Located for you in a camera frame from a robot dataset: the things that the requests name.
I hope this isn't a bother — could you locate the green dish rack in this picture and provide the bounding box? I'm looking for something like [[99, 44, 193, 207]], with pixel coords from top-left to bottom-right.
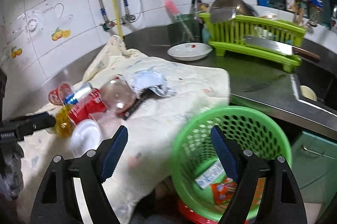
[[198, 13, 306, 73]]

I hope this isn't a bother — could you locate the orange wafer snack wrapper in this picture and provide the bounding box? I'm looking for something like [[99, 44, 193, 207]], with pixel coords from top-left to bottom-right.
[[211, 177, 265, 209]]

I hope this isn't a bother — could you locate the green plastic mesh basket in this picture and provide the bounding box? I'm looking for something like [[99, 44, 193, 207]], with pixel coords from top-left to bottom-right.
[[171, 106, 292, 222]]

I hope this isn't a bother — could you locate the red cola can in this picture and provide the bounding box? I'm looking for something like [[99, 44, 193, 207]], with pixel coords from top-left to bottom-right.
[[68, 89, 107, 125]]

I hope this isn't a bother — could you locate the green cabinet door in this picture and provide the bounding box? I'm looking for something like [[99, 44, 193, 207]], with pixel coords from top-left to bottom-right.
[[292, 131, 336, 206]]

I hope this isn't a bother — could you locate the white milk carton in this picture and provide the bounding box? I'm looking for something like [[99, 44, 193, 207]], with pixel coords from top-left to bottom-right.
[[194, 160, 225, 189]]

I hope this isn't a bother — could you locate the clear plastic cup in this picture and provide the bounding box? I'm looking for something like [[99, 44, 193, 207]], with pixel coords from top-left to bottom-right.
[[89, 111, 120, 137]]

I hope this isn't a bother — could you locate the red printed paper cup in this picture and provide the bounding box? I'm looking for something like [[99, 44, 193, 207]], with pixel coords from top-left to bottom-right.
[[48, 82, 73, 106]]

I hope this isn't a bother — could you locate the steel mixing bowl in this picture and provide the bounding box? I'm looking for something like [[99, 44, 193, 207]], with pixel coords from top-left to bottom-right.
[[211, 0, 259, 17]]

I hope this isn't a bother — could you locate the yellow wrapper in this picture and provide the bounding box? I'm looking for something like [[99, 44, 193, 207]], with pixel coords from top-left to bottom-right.
[[55, 105, 74, 137]]

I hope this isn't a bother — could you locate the steel spatula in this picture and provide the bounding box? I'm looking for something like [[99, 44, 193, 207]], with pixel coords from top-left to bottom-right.
[[210, 7, 236, 23]]

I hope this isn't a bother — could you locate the cleaver with wooden handle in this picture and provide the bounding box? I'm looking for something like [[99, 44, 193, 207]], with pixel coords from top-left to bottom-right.
[[245, 35, 320, 63]]

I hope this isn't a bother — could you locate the clear tea bottle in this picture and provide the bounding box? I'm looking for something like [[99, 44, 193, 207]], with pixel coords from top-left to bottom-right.
[[100, 74, 136, 114]]

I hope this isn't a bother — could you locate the green utensil jar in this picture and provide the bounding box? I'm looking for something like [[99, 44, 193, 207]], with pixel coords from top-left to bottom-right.
[[167, 14, 203, 45]]

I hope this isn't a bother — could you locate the red plastic stool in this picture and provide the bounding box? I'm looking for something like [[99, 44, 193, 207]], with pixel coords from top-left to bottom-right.
[[177, 200, 218, 224]]

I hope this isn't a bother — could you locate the pink bottle brush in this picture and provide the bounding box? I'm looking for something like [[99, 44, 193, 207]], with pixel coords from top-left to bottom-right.
[[164, 0, 195, 41]]

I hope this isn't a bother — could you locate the black flat snack wrapper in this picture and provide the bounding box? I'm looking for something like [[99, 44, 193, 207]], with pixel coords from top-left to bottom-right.
[[116, 89, 157, 121]]

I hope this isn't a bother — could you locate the grey gloved hand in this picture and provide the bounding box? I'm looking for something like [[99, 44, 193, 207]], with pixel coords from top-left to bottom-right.
[[1, 142, 24, 201]]

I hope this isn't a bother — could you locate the cream bowl in sink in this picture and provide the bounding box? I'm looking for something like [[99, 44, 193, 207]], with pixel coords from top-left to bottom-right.
[[300, 85, 317, 101]]

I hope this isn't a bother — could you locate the cream quilted cloth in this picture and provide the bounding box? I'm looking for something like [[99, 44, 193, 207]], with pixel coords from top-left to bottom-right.
[[22, 32, 230, 223]]

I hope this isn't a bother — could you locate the white ceramic plate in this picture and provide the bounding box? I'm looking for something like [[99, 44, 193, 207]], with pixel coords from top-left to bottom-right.
[[167, 42, 213, 62]]

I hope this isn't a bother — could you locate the white plastic lid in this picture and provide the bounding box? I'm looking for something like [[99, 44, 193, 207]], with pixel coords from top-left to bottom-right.
[[70, 119, 103, 158]]

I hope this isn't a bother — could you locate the silver foil bag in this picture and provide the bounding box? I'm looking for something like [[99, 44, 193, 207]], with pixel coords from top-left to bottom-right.
[[126, 67, 177, 98]]

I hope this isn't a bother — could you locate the blue white drink can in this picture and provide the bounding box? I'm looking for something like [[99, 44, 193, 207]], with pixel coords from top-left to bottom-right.
[[63, 82, 92, 105]]

